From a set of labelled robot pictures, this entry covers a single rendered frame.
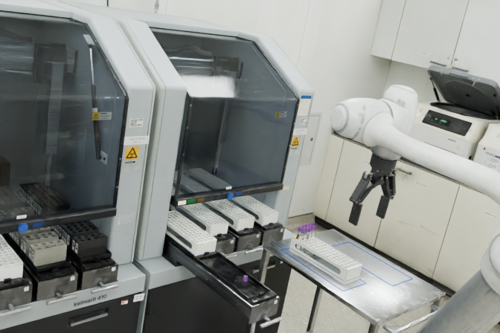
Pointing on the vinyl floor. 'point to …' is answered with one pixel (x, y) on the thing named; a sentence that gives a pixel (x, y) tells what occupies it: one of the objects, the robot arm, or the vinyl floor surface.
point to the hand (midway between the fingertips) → (367, 216)
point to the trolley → (373, 267)
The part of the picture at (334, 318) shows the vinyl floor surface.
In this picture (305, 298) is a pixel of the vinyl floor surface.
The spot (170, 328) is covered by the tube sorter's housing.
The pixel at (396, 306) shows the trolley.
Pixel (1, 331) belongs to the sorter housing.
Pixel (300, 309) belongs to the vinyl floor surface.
